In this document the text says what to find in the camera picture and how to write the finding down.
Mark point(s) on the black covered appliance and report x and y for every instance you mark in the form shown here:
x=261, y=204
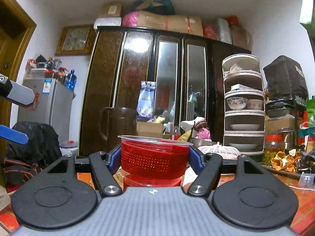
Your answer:
x=285, y=79

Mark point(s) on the grey small fridge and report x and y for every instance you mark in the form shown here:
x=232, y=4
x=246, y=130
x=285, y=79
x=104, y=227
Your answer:
x=52, y=105

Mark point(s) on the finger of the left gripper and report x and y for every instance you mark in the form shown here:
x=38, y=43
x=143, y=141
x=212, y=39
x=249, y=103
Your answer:
x=13, y=135
x=21, y=95

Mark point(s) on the dried orange peels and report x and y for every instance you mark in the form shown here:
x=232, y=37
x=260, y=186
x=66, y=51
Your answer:
x=286, y=162

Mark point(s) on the pickle jar red lid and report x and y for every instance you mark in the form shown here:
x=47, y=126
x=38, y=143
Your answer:
x=273, y=144

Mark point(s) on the green shopping bag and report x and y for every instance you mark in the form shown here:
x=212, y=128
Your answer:
x=310, y=106

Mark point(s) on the blue white snack bag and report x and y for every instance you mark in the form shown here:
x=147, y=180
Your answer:
x=145, y=106

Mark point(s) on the white mesh food cover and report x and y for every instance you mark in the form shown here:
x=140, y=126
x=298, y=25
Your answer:
x=226, y=152

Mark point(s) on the black garbage bag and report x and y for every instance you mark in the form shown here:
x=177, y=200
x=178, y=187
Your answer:
x=23, y=162

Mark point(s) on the blue water bottle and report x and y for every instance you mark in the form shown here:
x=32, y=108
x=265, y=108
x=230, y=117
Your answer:
x=71, y=80

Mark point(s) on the floral porcelain bowl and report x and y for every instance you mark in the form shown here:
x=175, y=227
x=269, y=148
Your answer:
x=237, y=103

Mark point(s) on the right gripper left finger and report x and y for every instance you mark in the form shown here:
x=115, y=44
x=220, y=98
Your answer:
x=103, y=178

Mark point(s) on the brown plastic pitcher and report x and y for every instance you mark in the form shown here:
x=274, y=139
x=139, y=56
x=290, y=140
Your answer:
x=114, y=122

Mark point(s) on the white box on floor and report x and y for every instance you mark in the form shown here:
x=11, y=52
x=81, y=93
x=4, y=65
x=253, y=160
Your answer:
x=69, y=148

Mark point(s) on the steel pot with cloth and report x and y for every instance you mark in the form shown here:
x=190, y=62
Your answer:
x=200, y=143

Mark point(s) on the clear adhesive wall hook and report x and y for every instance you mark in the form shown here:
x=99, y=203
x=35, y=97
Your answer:
x=306, y=180

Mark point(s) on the dark wooden wardrobe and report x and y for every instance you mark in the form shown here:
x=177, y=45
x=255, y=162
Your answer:
x=152, y=72

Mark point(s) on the white tiered dish rack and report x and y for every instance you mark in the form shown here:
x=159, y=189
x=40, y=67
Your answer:
x=244, y=129

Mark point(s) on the wall clock wooden frame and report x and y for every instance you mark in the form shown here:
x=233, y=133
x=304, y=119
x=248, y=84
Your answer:
x=76, y=40

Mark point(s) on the cardboard box with label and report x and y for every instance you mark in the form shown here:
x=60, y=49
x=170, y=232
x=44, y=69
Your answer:
x=154, y=130

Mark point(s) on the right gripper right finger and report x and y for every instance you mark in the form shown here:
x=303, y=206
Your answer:
x=208, y=170

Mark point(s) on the red label drink bottle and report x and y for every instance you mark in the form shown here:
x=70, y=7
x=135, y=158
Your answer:
x=176, y=133

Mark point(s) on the red clear plastic cup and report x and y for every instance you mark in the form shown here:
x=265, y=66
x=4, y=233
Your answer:
x=153, y=162

